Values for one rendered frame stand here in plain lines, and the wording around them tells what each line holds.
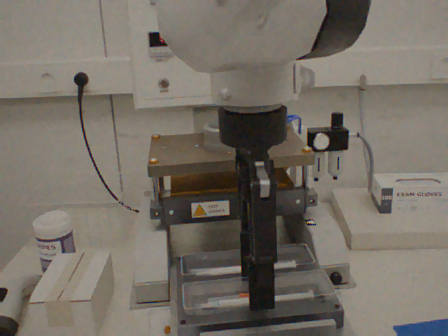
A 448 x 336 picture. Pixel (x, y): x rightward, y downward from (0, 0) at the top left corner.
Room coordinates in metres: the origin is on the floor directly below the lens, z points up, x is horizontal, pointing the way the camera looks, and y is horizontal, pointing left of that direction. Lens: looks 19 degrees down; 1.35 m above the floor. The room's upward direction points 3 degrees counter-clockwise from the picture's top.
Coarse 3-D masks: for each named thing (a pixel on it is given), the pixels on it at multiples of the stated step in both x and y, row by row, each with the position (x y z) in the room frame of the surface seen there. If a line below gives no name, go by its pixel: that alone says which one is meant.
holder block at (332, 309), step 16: (176, 272) 0.58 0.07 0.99; (288, 272) 0.57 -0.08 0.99; (176, 288) 0.54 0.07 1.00; (304, 304) 0.50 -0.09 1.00; (320, 304) 0.49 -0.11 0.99; (336, 304) 0.49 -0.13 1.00; (192, 320) 0.48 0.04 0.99; (208, 320) 0.47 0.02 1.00; (224, 320) 0.47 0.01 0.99; (240, 320) 0.47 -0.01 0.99; (256, 320) 0.47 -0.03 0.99; (272, 320) 0.47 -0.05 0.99; (288, 320) 0.48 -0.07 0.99; (304, 320) 0.48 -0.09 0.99; (336, 320) 0.48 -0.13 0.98
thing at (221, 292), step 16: (304, 272) 0.54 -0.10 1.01; (320, 272) 0.54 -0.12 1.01; (192, 288) 0.52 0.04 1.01; (208, 288) 0.51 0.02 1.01; (224, 288) 0.51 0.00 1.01; (240, 288) 0.51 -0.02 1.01; (288, 288) 0.51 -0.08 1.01; (304, 288) 0.50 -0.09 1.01; (320, 288) 0.50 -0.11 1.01; (192, 304) 0.48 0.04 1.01; (208, 304) 0.48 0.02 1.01; (224, 304) 0.48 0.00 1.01
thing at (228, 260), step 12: (216, 252) 0.62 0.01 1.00; (228, 252) 0.62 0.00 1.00; (288, 252) 0.61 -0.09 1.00; (300, 252) 0.61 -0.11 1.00; (192, 264) 0.59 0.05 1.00; (204, 264) 0.59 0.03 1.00; (216, 264) 0.59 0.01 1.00; (228, 264) 0.58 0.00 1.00; (240, 264) 0.58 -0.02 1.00; (276, 264) 0.58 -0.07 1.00; (288, 264) 0.58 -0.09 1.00
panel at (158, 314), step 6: (342, 294) 0.63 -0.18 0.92; (342, 300) 0.62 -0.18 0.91; (162, 306) 0.61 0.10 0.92; (168, 306) 0.61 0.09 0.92; (150, 312) 0.60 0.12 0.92; (156, 312) 0.60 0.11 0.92; (162, 312) 0.60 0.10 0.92; (168, 312) 0.60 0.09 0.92; (150, 318) 0.60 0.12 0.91; (156, 318) 0.60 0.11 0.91; (162, 318) 0.60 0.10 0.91; (168, 318) 0.60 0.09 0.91; (150, 324) 0.59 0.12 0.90; (156, 324) 0.59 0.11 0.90; (162, 324) 0.59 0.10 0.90; (168, 324) 0.59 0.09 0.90; (150, 330) 0.59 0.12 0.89; (156, 330) 0.59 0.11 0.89; (162, 330) 0.59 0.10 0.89; (168, 330) 0.58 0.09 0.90
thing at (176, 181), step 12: (276, 168) 0.82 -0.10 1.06; (288, 168) 0.85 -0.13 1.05; (180, 180) 0.78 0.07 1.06; (192, 180) 0.77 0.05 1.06; (204, 180) 0.77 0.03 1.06; (216, 180) 0.77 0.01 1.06; (228, 180) 0.77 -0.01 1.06; (288, 180) 0.75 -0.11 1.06; (180, 192) 0.72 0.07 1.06; (192, 192) 0.72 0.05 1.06; (204, 192) 0.72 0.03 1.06; (216, 192) 0.73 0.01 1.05
